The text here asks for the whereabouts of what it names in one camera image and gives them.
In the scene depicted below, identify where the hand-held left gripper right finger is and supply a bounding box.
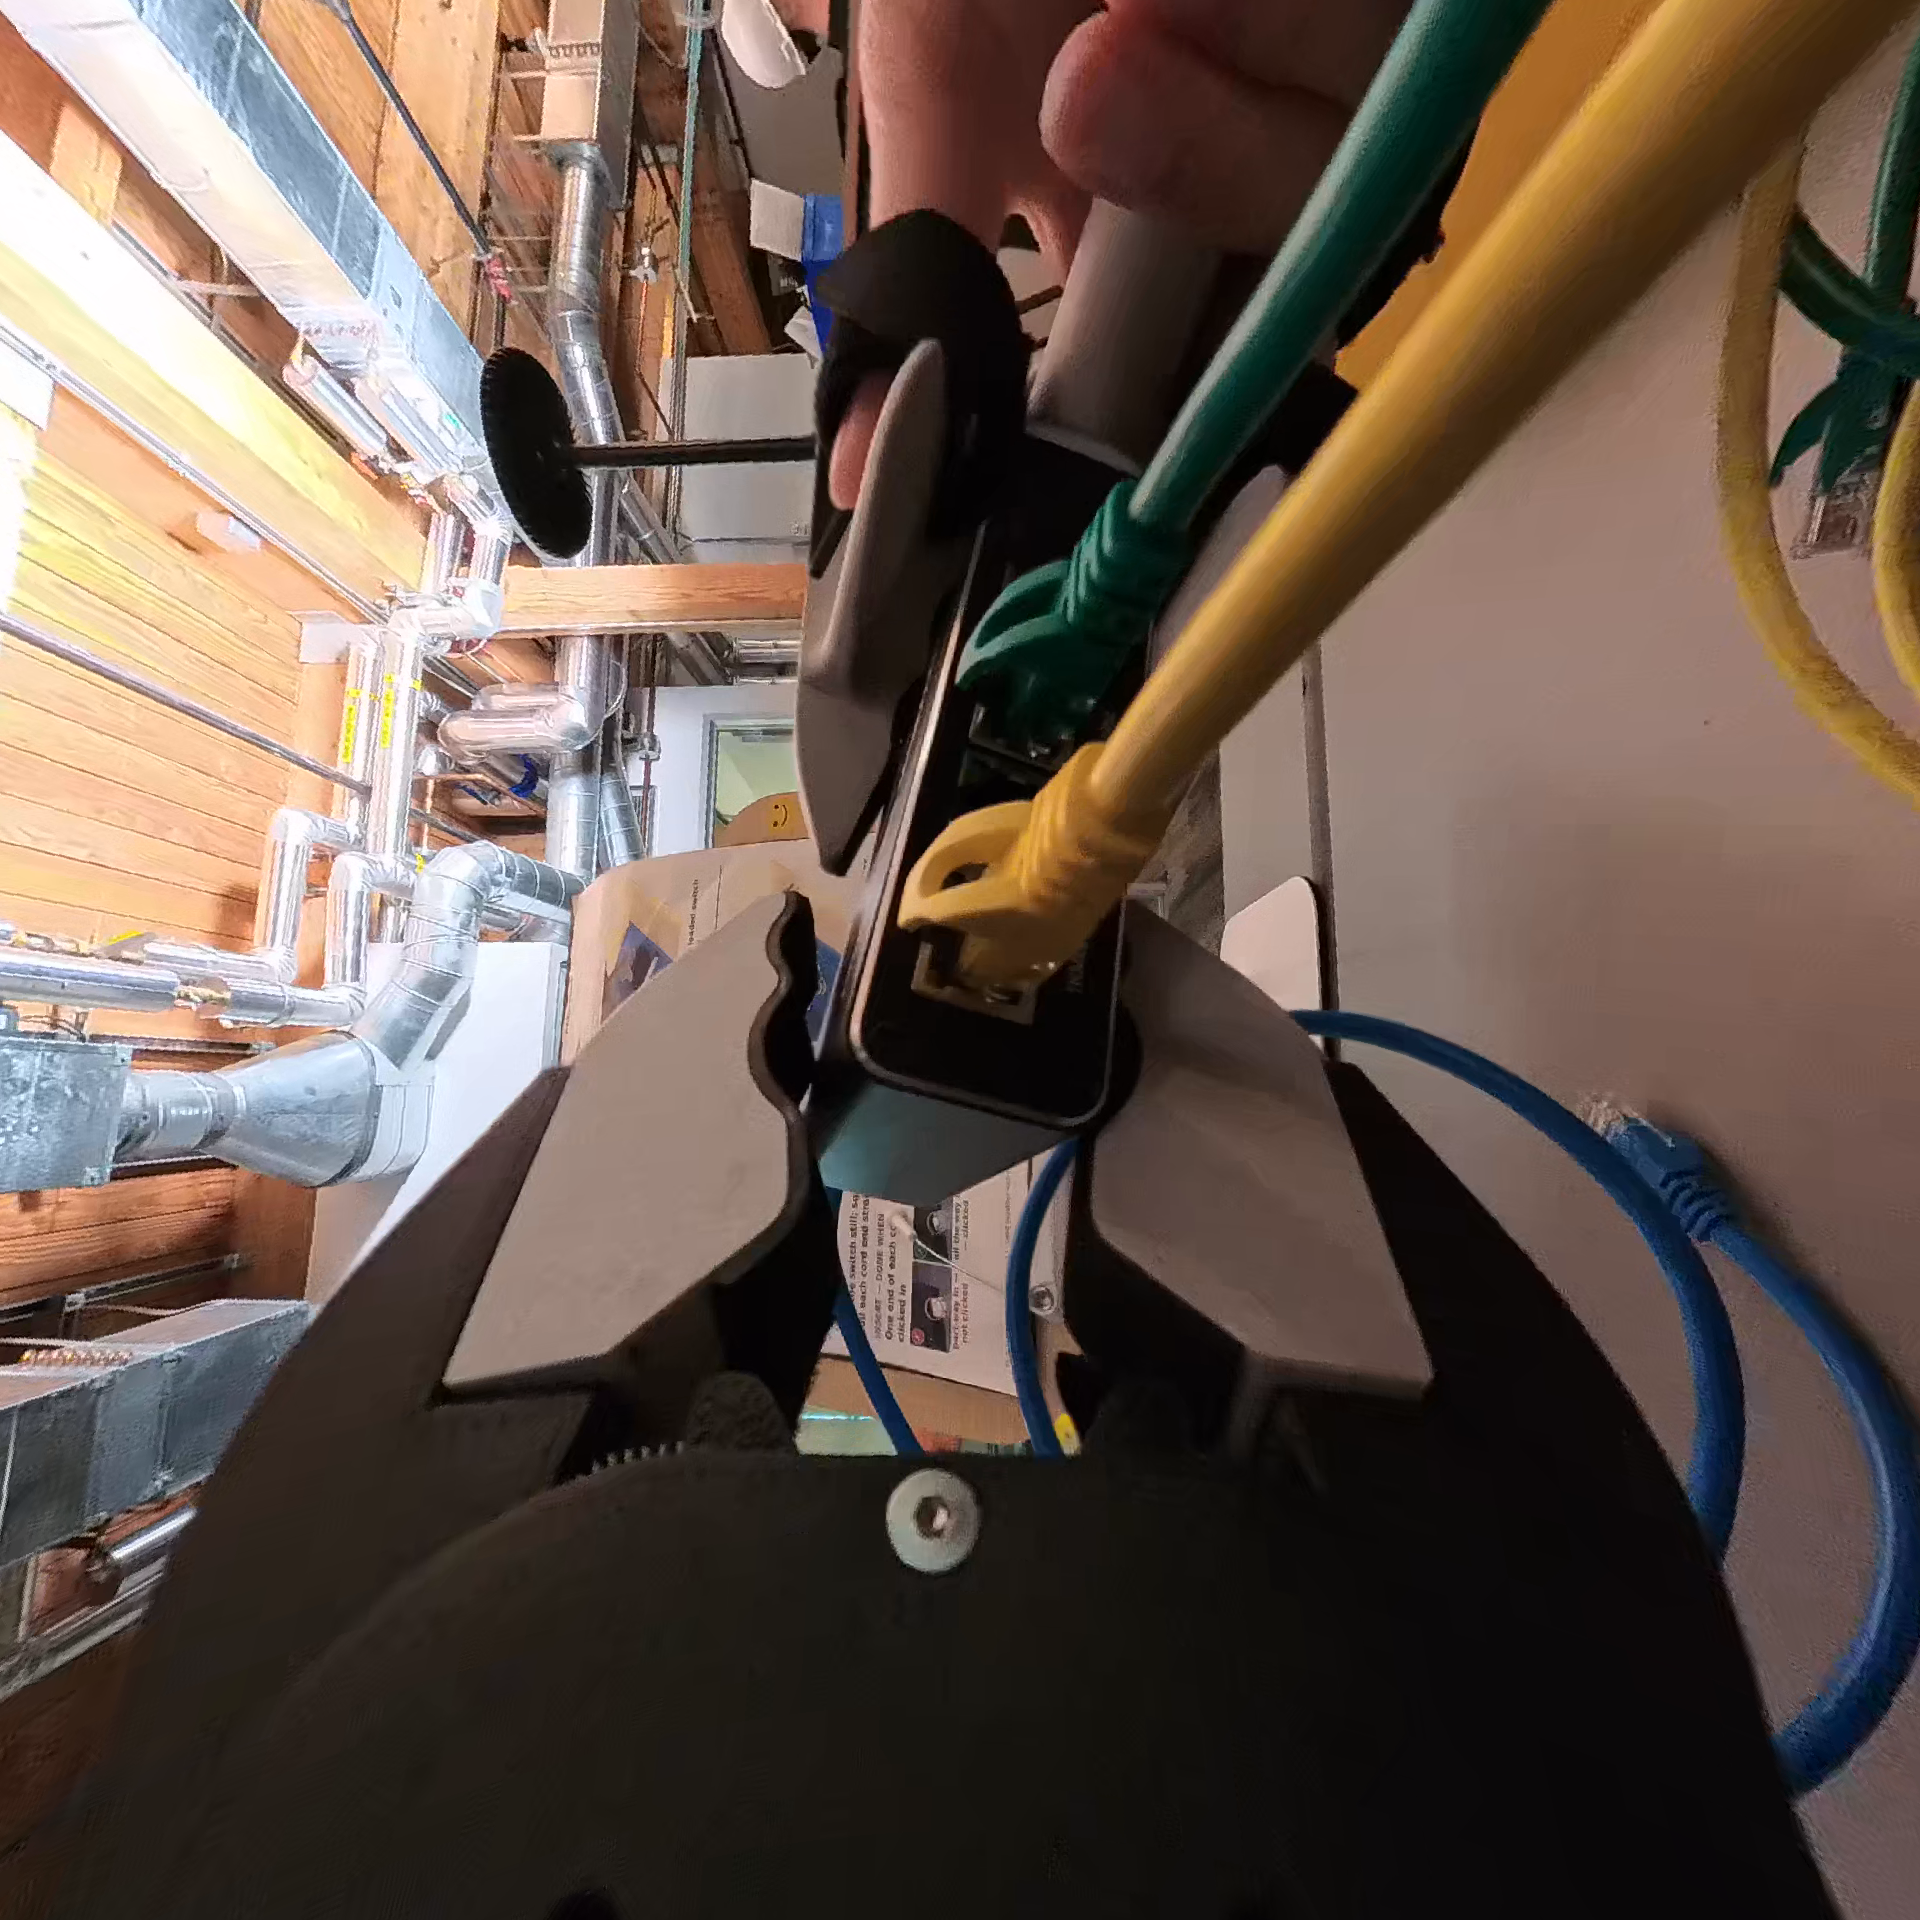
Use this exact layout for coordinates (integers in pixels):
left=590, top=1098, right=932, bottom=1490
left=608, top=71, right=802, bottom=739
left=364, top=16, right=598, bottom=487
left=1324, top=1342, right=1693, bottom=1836
left=1068, top=906, right=1436, bottom=1397

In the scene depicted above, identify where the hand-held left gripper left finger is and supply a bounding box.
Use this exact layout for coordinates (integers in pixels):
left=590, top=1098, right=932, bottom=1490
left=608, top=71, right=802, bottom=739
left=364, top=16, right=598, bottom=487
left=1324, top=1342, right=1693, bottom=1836
left=442, top=893, right=822, bottom=1387

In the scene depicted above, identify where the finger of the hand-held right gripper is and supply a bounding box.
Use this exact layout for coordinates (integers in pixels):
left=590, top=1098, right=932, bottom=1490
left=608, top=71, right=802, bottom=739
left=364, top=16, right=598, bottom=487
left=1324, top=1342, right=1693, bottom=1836
left=795, top=341, right=988, bottom=874
left=1153, top=460, right=1310, bottom=665

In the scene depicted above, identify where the yellow ethernet cable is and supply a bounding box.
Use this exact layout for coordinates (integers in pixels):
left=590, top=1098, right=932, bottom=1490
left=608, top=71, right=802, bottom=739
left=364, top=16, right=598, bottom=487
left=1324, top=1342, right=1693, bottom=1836
left=899, top=0, right=1920, bottom=1025

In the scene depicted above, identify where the green ethernet cable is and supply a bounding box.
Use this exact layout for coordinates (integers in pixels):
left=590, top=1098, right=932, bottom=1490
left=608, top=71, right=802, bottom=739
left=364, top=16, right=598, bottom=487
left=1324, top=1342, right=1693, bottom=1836
left=957, top=0, right=1920, bottom=746

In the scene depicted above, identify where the black network switch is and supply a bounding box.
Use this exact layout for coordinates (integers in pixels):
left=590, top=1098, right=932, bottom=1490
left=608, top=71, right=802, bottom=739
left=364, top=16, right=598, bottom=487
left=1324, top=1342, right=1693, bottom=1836
left=807, top=510, right=1145, bottom=1206

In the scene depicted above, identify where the blue ethernet cable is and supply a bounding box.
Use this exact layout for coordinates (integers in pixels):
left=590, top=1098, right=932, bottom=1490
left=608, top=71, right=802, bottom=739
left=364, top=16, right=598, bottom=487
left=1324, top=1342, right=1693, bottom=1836
left=828, top=1010, right=1920, bottom=1795

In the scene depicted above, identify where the person's right hand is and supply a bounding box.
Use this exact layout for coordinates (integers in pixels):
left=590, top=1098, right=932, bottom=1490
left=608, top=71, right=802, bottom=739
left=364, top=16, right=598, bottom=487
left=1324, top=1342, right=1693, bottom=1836
left=857, top=0, right=1445, bottom=258

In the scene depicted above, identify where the glass door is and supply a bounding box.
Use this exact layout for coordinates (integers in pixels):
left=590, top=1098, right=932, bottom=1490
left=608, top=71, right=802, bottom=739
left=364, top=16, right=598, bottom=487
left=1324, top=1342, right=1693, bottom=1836
left=701, top=718, right=801, bottom=842

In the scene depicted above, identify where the wooden beam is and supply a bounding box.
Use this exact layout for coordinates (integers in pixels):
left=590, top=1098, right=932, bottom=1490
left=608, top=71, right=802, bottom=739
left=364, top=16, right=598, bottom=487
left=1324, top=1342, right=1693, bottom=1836
left=503, top=560, right=813, bottom=633

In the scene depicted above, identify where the cardboard backing board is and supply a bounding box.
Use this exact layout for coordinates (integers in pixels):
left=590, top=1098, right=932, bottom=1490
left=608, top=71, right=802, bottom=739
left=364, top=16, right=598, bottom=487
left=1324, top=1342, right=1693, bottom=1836
left=717, top=793, right=822, bottom=868

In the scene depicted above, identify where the white rounded plate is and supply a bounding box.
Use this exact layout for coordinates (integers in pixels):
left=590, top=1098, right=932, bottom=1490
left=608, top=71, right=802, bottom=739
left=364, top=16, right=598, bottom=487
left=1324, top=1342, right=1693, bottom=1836
left=1217, top=879, right=1338, bottom=1056

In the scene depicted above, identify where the silver insulated pipe run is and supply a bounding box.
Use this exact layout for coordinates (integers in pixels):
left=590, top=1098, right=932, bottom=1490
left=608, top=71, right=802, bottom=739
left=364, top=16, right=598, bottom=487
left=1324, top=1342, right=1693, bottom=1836
left=0, top=591, right=596, bottom=1196

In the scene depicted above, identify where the printed instruction sheet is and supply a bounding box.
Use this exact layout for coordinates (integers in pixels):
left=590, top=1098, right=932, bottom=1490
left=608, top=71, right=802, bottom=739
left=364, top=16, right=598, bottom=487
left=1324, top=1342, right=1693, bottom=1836
left=573, top=845, right=1081, bottom=1403

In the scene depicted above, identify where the black disc on pole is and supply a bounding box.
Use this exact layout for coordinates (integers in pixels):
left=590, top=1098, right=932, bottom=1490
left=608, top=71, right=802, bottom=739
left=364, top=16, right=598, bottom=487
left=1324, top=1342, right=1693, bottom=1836
left=481, top=347, right=822, bottom=566

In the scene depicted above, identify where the yellow box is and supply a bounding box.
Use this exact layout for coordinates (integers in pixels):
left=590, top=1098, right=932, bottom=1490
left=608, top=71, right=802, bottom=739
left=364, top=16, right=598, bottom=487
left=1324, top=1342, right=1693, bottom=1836
left=1335, top=0, right=1668, bottom=392

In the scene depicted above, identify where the round spiral metal duct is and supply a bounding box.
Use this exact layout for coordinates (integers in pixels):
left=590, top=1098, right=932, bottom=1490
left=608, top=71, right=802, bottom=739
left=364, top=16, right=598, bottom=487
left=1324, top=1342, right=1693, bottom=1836
left=539, top=133, right=639, bottom=903

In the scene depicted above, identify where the galvanized square duct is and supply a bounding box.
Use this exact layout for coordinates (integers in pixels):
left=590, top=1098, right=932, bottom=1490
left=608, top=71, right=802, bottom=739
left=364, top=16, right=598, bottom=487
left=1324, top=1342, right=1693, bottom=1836
left=0, top=1302, right=320, bottom=1570

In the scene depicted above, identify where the rectangular metal air duct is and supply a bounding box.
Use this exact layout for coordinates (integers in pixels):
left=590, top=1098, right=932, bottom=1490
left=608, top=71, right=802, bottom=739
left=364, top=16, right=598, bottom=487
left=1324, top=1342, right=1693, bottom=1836
left=35, top=0, right=503, bottom=498

